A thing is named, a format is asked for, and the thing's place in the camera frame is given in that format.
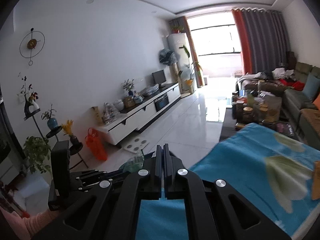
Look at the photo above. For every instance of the white bathroom scale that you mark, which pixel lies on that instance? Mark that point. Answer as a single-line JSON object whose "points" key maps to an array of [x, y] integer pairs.
{"points": [[137, 144]]}

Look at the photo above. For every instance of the cluttered coffee table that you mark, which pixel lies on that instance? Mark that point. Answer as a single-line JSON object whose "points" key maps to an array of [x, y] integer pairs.
{"points": [[258, 102]]}

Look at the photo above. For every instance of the tall plant yellow pot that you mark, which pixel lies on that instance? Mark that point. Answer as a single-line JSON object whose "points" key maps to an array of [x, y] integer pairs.
{"points": [[188, 70]]}

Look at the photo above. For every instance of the white standing air conditioner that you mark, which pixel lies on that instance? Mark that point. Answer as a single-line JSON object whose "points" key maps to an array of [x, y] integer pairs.
{"points": [[174, 40]]}

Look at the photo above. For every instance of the green leafy floor plant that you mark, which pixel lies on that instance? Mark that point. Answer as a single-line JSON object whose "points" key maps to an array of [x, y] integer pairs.
{"points": [[37, 152]]}

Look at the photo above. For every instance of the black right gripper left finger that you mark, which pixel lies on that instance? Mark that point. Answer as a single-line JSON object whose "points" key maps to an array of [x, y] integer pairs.
{"points": [[107, 208]]}

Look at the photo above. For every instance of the blue floral tablecloth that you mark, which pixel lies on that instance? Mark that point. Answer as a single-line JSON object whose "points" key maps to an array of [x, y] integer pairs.
{"points": [[272, 171]]}

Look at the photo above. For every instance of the orange grey curtain right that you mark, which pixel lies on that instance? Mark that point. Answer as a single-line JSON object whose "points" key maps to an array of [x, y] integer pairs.
{"points": [[264, 39]]}

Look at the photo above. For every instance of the covered standing fan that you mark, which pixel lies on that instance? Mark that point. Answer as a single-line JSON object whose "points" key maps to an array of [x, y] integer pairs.
{"points": [[168, 61]]}

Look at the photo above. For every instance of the yellow flower in vase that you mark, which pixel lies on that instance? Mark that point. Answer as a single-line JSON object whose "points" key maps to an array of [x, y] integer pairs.
{"points": [[67, 129]]}

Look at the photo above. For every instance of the brown curtain left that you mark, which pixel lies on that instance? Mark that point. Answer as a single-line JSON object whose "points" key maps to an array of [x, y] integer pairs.
{"points": [[180, 24]]}

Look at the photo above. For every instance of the green sectional sofa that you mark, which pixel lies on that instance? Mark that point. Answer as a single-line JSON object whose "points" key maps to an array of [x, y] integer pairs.
{"points": [[302, 105]]}

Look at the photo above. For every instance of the orange plastic bag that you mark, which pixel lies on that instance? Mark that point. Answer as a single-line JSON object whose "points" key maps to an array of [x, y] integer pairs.
{"points": [[95, 145]]}

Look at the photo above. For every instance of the black computer monitor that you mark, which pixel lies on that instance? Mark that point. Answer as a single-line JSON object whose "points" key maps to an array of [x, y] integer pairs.
{"points": [[159, 78]]}

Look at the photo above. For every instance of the round metal wall clock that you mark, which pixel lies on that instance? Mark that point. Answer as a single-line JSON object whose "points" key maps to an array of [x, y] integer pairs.
{"points": [[31, 45]]}

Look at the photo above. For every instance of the white black TV cabinet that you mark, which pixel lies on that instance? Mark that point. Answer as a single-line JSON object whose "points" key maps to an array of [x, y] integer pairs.
{"points": [[138, 117]]}

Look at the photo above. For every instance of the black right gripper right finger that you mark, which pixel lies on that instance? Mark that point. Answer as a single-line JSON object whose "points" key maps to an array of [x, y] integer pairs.
{"points": [[215, 210]]}

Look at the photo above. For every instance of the blue vase potted plant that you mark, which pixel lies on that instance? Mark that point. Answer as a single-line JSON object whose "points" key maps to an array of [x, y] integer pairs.
{"points": [[49, 115]]}

